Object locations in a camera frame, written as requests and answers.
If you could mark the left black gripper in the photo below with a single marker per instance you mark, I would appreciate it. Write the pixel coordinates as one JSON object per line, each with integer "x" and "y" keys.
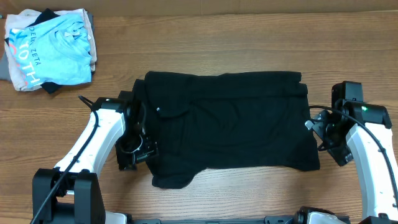
{"x": 150, "y": 150}

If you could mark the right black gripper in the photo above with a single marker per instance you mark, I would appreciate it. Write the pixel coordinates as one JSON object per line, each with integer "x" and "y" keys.
{"x": 330, "y": 140}

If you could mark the black polo shirt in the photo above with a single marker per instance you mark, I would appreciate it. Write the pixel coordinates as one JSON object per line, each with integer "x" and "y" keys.
{"x": 233, "y": 120}

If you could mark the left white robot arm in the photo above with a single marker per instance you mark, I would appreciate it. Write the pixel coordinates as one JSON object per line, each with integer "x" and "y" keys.
{"x": 70, "y": 192}

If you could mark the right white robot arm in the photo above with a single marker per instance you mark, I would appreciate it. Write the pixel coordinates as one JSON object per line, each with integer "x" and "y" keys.
{"x": 362, "y": 133}

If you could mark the light blue printed t-shirt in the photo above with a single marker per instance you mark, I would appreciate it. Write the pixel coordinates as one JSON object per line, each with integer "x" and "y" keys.
{"x": 56, "y": 51}

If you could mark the grey folded garment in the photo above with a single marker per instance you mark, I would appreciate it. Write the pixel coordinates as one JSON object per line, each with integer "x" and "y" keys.
{"x": 4, "y": 69}

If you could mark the beige folded garment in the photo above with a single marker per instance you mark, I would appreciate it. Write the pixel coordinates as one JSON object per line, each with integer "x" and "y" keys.
{"x": 88, "y": 20}

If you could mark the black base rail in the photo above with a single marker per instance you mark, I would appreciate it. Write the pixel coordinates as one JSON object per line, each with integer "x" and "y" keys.
{"x": 266, "y": 220}

